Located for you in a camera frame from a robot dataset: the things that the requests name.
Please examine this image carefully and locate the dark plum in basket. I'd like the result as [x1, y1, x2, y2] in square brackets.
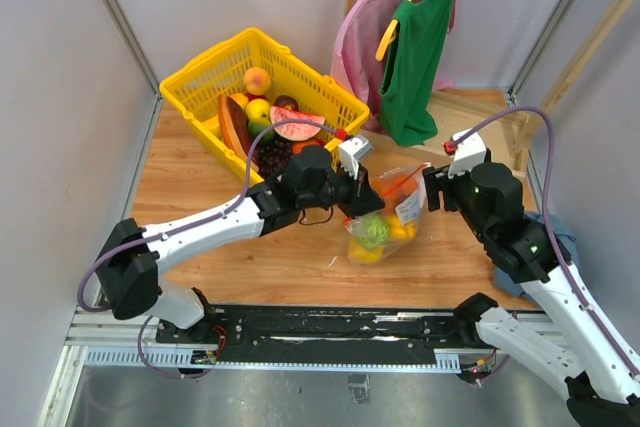
[274, 94, 299, 111]

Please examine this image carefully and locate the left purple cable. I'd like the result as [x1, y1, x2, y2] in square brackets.
[77, 118, 348, 380]

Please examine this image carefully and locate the wooden clothes rack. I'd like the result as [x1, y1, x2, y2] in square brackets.
[362, 0, 635, 178]

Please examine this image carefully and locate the orange persimmon in basket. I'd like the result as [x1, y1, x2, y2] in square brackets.
[292, 138, 325, 155]

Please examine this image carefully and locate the pink shirt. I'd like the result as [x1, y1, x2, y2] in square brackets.
[329, 0, 459, 134]

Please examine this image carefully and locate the papaya slice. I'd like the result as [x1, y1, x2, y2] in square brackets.
[218, 94, 258, 170]

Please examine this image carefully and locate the watermelon slice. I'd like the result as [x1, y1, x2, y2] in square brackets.
[270, 106, 325, 142]

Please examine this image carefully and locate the peach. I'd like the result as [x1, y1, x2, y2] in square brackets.
[243, 67, 271, 96]

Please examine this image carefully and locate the green custard apple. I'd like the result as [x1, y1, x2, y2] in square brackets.
[353, 214, 390, 250]

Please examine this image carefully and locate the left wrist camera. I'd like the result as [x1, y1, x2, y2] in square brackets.
[338, 135, 374, 179]

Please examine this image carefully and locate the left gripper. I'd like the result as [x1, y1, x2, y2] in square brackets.
[300, 161, 386, 220]

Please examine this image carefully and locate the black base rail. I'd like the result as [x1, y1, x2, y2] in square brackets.
[155, 304, 491, 370]

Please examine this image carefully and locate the green shirt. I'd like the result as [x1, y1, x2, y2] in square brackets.
[379, 0, 456, 147]

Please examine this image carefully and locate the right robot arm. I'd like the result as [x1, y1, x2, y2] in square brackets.
[423, 161, 639, 426]

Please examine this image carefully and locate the clear zip top bag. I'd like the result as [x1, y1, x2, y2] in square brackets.
[343, 162, 431, 266]

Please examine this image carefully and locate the yellow bell pepper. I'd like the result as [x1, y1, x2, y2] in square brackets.
[348, 241, 384, 265]
[386, 215, 417, 242]

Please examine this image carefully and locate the dark grape bunch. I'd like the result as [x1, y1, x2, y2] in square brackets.
[257, 137, 293, 179]

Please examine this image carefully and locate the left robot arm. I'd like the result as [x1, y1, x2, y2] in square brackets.
[96, 136, 384, 343]

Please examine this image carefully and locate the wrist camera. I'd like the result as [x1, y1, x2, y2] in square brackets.
[338, 135, 374, 179]
[443, 129, 489, 179]

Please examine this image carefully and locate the orange fruit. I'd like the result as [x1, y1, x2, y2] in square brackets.
[231, 93, 250, 109]

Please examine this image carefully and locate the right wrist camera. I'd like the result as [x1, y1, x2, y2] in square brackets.
[443, 129, 489, 179]

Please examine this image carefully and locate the orange tomato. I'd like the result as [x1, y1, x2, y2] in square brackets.
[381, 175, 419, 200]

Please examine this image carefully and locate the yellow plastic basket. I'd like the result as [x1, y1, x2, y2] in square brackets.
[160, 28, 370, 179]

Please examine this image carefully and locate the blue cloth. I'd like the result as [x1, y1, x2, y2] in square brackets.
[492, 211, 579, 305]

